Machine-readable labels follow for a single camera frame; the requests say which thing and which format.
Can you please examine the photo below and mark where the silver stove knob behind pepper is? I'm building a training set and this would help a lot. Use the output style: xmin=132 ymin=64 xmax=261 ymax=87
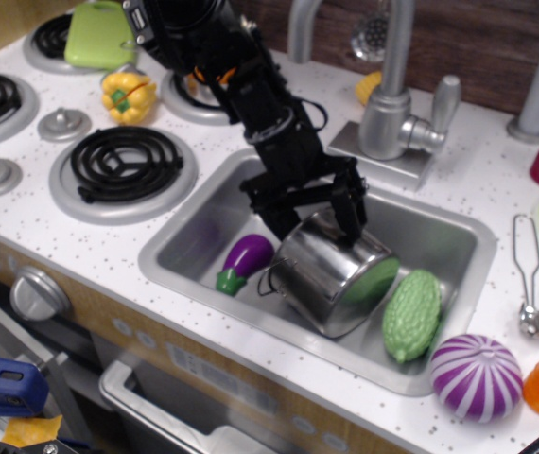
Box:
xmin=111 ymin=63 xmax=146 ymax=76

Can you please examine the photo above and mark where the purple striped toy onion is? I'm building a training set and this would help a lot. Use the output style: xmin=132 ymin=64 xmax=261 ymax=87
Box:
xmin=429 ymin=334 xmax=523 ymax=424

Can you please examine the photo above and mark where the purple toy eggplant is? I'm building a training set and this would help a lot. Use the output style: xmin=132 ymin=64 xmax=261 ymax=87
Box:
xmin=215 ymin=234 xmax=274 ymax=296

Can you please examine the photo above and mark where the yellow tape piece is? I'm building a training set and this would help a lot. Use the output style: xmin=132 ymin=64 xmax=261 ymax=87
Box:
xmin=1 ymin=415 xmax=63 ymax=447

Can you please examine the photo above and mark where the metal slotted spoon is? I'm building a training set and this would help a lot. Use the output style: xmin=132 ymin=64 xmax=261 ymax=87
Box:
xmin=350 ymin=1 xmax=390 ymax=63

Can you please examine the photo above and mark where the stainless steel pot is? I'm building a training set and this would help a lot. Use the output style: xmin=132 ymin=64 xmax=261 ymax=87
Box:
xmin=257 ymin=208 xmax=400 ymax=339

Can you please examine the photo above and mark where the green toy bitter melon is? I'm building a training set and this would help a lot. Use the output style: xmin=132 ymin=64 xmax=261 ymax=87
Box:
xmin=382 ymin=270 xmax=442 ymax=364

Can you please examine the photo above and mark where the silver toy faucet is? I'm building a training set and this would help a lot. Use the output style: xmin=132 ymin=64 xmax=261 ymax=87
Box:
xmin=287 ymin=0 xmax=462 ymax=192

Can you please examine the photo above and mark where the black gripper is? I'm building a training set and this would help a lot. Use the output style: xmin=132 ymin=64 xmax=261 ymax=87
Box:
xmin=241 ymin=119 xmax=367 ymax=244

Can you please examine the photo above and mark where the stainless steel sink basin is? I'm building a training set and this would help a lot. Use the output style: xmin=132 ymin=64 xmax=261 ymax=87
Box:
xmin=139 ymin=149 xmax=496 ymax=396

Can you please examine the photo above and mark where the yellow toy corn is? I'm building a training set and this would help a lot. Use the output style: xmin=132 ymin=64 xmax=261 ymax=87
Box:
xmin=355 ymin=71 xmax=382 ymax=106

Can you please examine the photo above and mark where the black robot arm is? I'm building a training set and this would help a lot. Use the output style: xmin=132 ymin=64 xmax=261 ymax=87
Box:
xmin=123 ymin=1 xmax=366 ymax=242

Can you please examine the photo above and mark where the back right coil burner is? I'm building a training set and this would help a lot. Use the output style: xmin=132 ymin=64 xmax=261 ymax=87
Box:
xmin=160 ymin=71 xmax=230 ymax=126

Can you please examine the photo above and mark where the yellow toy bell pepper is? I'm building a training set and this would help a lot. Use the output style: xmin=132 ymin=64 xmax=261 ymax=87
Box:
xmin=101 ymin=72 xmax=157 ymax=126

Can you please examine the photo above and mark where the silver stove knob centre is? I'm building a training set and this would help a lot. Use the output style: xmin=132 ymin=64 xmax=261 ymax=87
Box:
xmin=37 ymin=108 xmax=92 ymax=143

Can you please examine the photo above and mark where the silver oven door handle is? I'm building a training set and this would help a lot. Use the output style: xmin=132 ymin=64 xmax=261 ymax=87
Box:
xmin=99 ymin=360 xmax=273 ymax=453

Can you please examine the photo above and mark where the back left coil burner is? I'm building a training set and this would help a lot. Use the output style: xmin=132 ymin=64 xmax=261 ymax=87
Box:
xmin=23 ymin=13 xmax=101 ymax=76

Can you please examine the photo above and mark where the green cutting board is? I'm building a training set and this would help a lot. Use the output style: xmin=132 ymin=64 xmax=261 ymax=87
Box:
xmin=64 ymin=1 xmax=136 ymax=70

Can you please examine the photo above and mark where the front black coil burner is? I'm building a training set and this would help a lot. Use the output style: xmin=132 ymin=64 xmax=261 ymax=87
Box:
xmin=49 ymin=127 xmax=198 ymax=226

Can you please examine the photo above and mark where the silver front panel knob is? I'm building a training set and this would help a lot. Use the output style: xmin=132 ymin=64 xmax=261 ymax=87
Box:
xmin=9 ymin=266 xmax=72 ymax=322

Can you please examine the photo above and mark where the metal pasta server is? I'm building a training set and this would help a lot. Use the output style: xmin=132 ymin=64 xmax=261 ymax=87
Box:
xmin=512 ymin=214 xmax=539 ymax=341

